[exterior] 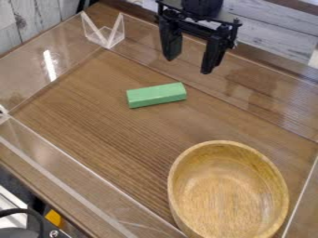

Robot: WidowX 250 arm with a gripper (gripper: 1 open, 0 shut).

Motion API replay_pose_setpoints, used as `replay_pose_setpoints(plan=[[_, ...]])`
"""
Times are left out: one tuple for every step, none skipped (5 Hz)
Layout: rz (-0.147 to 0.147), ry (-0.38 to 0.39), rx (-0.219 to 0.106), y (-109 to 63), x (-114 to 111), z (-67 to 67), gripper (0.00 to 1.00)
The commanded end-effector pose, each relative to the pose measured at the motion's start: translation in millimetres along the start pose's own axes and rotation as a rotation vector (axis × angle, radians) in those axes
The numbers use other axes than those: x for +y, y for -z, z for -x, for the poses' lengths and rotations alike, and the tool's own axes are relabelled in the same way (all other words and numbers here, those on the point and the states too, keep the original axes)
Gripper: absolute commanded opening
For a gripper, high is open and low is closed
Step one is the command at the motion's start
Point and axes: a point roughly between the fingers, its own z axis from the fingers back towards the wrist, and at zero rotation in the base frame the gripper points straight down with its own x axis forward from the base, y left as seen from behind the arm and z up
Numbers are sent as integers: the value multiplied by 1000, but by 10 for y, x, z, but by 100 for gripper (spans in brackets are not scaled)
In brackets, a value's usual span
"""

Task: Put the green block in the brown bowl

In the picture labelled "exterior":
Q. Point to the clear acrylic corner bracket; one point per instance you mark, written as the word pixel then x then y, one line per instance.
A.
pixel 105 37

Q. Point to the light wooden bowl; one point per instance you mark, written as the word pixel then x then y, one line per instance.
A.
pixel 227 192

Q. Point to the black device with yellow label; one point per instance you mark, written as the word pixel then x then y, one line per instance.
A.
pixel 56 226

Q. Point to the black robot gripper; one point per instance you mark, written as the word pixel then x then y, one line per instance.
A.
pixel 202 19

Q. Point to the clear acrylic tray wall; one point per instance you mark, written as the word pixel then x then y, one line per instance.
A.
pixel 97 160

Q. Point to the green rectangular block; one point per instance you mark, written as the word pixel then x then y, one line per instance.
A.
pixel 153 95

